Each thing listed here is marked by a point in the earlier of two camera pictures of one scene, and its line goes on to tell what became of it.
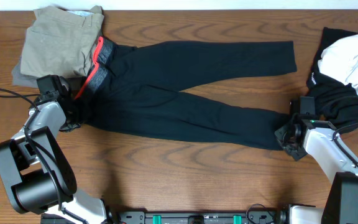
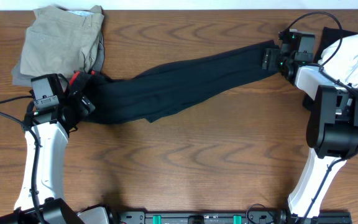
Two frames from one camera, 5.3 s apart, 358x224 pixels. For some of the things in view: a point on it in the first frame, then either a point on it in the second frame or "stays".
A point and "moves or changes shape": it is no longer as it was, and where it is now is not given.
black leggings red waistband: (132, 88) moves or changes shape
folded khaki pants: (59, 43) stays
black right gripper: (279, 133) -> (268, 61)
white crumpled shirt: (353, 59) stays
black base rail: (235, 217) stays
